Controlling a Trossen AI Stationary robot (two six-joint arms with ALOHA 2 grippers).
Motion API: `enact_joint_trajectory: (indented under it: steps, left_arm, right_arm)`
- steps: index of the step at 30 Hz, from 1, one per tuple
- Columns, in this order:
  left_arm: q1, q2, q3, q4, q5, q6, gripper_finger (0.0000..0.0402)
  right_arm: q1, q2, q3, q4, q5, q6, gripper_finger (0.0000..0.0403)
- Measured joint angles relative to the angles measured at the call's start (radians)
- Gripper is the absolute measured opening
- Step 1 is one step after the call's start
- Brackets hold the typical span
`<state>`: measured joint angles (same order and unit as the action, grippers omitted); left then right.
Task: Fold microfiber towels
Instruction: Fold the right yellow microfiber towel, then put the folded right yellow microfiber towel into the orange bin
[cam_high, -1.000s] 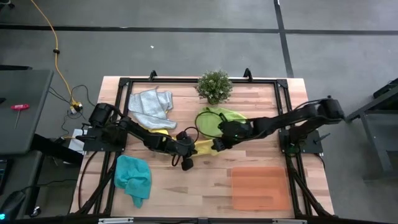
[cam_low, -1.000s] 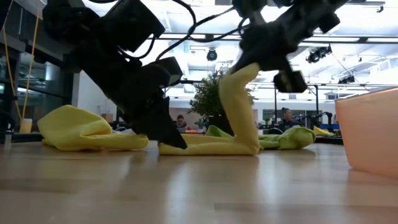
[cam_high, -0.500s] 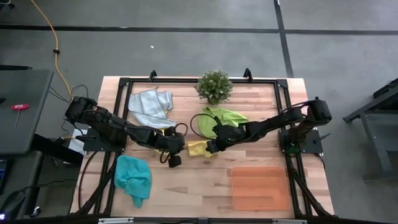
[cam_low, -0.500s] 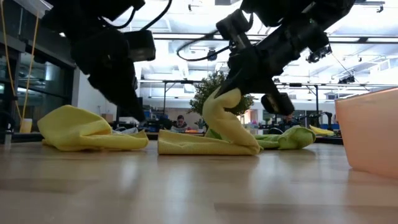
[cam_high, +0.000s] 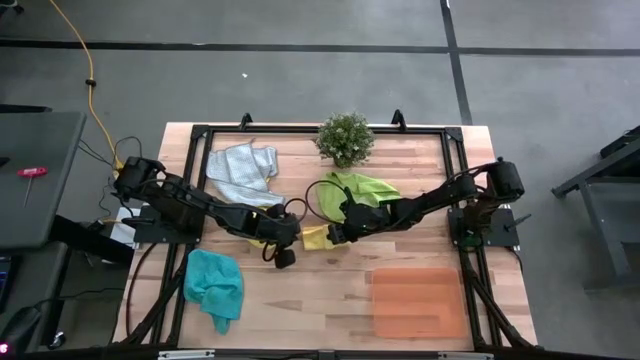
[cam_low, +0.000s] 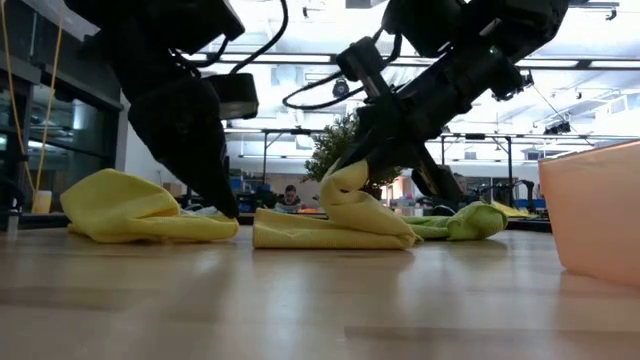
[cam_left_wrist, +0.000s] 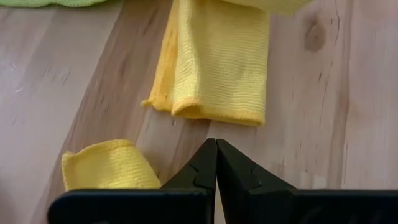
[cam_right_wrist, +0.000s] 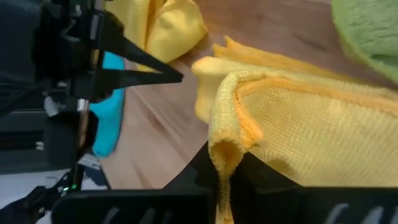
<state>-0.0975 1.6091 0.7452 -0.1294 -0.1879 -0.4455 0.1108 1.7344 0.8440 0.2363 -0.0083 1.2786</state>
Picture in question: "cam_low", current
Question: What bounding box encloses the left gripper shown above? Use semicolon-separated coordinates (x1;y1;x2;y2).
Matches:
99;47;240;220

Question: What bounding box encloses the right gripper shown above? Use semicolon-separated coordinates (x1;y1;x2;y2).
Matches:
342;64;474;203

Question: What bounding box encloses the yellow microfiber towel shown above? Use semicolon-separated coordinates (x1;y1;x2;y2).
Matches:
59;158;424;250

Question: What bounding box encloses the green microfiber towel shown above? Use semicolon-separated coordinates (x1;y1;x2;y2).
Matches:
402;201;509;242

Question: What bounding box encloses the small potted artificial plant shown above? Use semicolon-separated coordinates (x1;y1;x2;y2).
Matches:
302;112;404;201

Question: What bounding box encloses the person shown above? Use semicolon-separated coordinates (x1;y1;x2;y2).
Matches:
273;183;306;214

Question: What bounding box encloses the dark glass partition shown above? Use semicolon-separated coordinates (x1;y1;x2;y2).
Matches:
0;0;129;221

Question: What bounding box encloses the small yellow cloth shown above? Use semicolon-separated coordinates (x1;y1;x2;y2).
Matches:
492;201;531;219

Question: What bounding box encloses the pale yellow cup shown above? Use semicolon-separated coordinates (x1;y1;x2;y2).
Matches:
31;189;53;215

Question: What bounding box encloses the orange translucent plastic bin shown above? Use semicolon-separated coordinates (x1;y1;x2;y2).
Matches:
538;139;640;289

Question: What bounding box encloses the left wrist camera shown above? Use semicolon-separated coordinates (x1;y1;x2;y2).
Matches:
204;73;260;121

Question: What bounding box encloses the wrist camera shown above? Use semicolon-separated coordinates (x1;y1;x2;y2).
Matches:
204;73;260;121
335;36;390;84

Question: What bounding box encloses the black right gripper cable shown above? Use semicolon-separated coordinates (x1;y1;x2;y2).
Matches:
282;29;404;111

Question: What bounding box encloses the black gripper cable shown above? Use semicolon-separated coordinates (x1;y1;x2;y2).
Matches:
169;0;291;76
282;29;404;111

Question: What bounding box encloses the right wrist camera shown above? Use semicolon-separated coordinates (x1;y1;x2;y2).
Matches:
335;36;390;84

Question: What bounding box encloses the yellow extension cable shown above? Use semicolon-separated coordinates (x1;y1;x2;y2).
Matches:
0;0;66;201

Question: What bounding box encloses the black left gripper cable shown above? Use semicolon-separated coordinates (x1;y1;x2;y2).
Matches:
169;0;291;76

